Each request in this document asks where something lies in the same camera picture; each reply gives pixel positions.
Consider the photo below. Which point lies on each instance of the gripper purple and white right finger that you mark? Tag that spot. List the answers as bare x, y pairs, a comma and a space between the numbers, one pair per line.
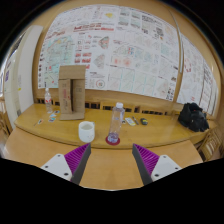
151, 166

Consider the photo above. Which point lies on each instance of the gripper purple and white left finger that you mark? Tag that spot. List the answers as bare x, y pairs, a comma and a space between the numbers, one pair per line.
70, 166

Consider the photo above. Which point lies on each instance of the clear plastic water bottle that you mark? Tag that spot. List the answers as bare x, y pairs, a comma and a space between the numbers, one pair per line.
116, 120

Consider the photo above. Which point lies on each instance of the white ceramic mug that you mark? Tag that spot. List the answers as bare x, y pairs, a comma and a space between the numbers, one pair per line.
86, 131

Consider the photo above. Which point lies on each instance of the red round coaster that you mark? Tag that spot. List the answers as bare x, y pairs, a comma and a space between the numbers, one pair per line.
109, 140

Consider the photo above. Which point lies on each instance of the small dark round object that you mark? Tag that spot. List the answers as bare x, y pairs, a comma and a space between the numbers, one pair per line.
144, 121

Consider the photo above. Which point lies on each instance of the white card on table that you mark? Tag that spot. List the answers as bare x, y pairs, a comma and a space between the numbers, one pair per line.
130, 121

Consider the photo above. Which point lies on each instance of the wooden chair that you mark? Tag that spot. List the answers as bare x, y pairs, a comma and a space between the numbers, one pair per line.
210, 145

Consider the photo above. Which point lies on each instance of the black backpack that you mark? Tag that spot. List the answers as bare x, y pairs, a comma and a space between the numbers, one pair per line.
193, 117

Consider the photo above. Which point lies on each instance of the small bottle with red label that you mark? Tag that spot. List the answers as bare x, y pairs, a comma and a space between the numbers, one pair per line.
48, 101

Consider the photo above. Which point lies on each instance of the brown cardboard box stand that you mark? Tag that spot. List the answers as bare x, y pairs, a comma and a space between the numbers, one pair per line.
71, 86

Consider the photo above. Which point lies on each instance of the white standing air conditioner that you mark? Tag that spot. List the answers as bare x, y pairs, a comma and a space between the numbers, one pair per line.
18, 93

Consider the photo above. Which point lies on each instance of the right wall poster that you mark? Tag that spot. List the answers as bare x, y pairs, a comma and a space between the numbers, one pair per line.
198, 84

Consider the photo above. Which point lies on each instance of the large left wall poster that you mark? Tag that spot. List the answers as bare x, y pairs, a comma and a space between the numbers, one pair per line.
123, 49

